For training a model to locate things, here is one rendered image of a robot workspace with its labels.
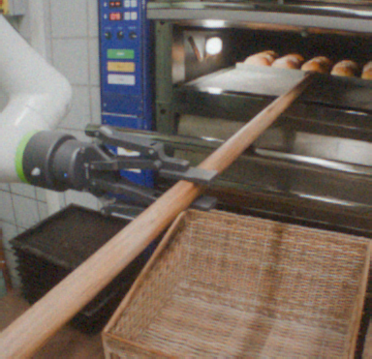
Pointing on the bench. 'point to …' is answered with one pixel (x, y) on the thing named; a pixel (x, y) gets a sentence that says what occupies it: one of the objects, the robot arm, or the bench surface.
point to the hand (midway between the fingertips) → (188, 187)
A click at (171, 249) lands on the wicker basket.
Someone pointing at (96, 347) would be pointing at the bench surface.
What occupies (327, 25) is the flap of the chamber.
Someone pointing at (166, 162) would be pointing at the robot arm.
